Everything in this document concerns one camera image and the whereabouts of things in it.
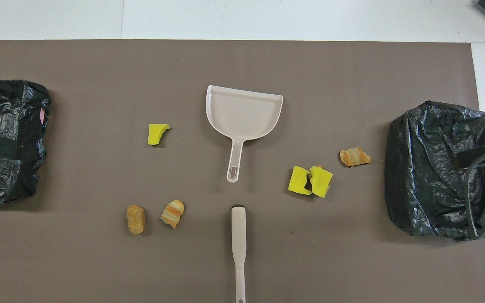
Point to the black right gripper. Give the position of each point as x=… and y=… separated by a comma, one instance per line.
x=478, y=155

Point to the striped orange croissant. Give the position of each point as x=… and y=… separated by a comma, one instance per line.
x=354, y=156
x=173, y=213

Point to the oval brown bread roll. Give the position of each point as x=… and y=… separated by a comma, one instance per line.
x=135, y=219

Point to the curved yellow sponge piece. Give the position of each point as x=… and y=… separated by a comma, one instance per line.
x=156, y=134

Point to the beige plastic dustpan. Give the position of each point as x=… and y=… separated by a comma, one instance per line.
x=242, y=113

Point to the beige brush with black bristles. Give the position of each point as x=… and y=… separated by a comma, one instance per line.
x=238, y=235

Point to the black bin bag with pink spot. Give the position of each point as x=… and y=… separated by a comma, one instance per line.
x=15, y=105

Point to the black plastic bin bag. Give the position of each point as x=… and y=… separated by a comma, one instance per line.
x=427, y=168

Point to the brown table mat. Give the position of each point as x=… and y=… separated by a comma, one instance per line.
x=99, y=84

